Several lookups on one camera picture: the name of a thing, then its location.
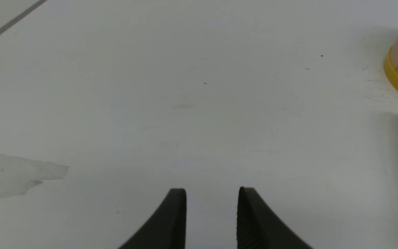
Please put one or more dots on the clear tape patch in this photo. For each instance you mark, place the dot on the clear tape patch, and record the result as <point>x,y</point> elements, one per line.
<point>18,175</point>

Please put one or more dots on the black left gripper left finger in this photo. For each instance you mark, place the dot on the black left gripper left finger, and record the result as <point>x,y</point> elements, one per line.
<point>166,227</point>

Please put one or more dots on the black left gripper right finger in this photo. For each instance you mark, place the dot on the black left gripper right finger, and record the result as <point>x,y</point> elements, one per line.
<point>258,227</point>

